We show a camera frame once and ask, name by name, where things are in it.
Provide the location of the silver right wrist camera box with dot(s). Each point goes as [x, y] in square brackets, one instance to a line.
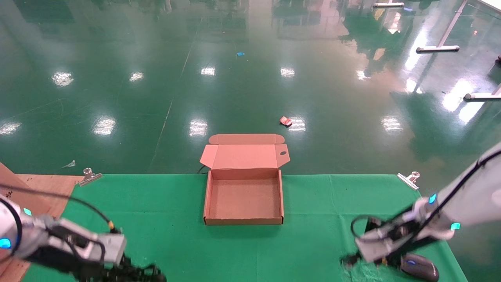
[377, 244]

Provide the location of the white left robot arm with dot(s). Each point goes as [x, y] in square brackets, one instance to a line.
[33, 235]

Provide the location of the white table top corner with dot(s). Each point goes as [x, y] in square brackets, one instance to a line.
[494, 4]

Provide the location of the white litter scrap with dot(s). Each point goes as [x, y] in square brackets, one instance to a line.
[70, 164]

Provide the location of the open brown cardboard box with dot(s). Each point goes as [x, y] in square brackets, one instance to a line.
[244, 199]

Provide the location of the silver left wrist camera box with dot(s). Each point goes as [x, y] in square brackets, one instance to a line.
[111, 246]

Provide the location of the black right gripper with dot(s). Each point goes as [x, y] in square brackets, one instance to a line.
[415, 246]

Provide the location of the red crumpled wrapper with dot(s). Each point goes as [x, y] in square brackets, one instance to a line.
[285, 121]

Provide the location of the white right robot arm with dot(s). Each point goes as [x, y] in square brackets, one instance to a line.
[477, 196]

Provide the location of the white table leg with foot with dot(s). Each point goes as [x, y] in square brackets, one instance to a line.
[437, 49]

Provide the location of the green table cloth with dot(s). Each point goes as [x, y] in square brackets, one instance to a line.
[250, 250]

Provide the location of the black computer mouse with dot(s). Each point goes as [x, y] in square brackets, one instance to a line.
[420, 269]

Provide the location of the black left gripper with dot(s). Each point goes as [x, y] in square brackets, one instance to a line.
[70, 267]

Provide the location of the white table foot bar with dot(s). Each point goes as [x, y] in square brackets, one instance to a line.
[481, 96]

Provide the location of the silver metal binder clip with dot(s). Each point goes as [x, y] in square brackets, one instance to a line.
[89, 178]
[408, 181]

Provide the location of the short white floor bar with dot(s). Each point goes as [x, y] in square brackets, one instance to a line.
[388, 5]

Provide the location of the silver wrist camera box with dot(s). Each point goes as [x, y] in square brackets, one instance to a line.
[377, 244]
[111, 246]

